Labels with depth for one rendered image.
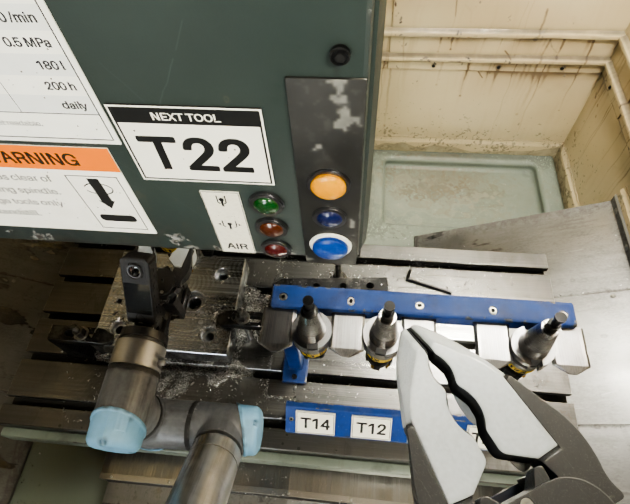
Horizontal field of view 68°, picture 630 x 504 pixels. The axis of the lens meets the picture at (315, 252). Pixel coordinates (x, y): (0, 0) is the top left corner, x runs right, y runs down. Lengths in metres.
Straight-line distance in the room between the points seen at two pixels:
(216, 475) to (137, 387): 0.16
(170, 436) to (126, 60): 0.61
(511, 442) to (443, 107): 1.47
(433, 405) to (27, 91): 0.30
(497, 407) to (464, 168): 1.58
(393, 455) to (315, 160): 0.78
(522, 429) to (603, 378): 1.03
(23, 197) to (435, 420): 0.36
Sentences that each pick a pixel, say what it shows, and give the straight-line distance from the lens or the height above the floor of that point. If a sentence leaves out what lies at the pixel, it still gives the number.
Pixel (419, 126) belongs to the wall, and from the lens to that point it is 1.72.
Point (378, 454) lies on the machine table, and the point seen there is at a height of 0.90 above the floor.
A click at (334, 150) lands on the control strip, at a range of 0.31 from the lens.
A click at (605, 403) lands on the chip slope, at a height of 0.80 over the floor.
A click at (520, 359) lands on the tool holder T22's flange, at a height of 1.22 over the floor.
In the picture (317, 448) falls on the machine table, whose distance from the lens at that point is 1.02.
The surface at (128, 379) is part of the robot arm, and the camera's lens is 0.73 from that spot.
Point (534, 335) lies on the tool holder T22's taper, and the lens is 0.73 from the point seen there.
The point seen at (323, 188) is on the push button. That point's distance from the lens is 0.33.
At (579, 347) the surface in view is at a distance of 0.82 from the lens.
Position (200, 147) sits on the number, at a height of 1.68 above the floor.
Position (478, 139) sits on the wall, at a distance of 1.79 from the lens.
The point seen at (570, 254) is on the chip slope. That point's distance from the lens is 1.43.
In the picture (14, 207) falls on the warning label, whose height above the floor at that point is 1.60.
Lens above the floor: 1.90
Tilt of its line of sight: 58 degrees down
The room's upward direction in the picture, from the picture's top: 5 degrees counter-clockwise
